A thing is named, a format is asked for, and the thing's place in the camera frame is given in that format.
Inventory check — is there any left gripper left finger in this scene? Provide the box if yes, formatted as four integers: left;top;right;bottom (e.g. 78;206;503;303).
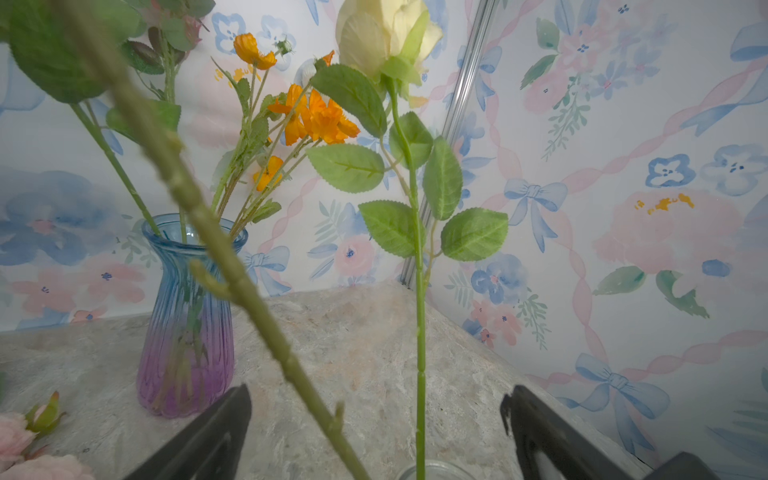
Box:
126;385;252;480

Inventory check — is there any orange poppy flower stem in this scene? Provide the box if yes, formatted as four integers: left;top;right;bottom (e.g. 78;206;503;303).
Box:
212;33;284;239

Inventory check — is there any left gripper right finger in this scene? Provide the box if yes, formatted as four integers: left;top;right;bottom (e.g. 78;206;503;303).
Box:
500;385;716;480

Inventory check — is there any blue purple glass vase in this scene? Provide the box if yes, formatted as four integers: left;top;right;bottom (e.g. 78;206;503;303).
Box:
136;213;235;418

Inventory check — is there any pink rose flower stem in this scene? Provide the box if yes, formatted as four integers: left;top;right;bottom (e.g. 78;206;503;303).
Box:
121;0;216;105

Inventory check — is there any white flower stem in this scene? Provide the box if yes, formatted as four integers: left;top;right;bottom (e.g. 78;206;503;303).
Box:
273;36;317;87

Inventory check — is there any clear frosted glass vase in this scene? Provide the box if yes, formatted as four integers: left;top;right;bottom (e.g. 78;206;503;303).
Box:
395;460;474;480

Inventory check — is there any cream rose flower stem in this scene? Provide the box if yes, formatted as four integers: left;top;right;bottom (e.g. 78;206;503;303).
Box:
309;1;507;479

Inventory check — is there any pink orange bud stem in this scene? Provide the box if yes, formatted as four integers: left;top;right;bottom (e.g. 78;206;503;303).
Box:
240;80;360;215

